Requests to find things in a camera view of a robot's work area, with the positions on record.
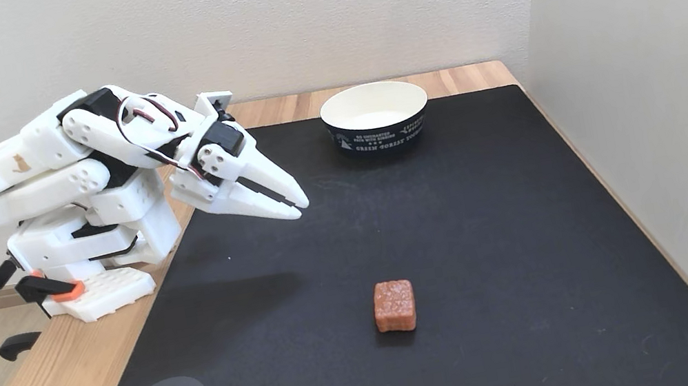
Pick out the black orange table clamp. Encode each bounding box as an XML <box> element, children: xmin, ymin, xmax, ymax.
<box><xmin>0</xmin><ymin>263</ymin><xmax>96</xmax><ymax>364</ymax></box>

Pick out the black desk mat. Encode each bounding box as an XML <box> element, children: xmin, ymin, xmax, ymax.
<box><xmin>26</xmin><ymin>55</ymin><xmax>688</xmax><ymax>386</ymax></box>

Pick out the small camera on white mount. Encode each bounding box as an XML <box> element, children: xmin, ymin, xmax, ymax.
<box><xmin>192</xmin><ymin>88</ymin><xmax>238</xmax><ymax>129</ymax></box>

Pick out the brown cube toy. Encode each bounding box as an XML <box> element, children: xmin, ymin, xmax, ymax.
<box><xmin>369</xmin><ymin>277</ymin><xmax>421</xmax><ymax>337</ymax></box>

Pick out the dark blue paper bowl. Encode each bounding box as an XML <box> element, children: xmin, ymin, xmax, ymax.
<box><xmin>316</xmin><ymin>73</ymin><xmax>437</xmax><ymax>167</ymax></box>

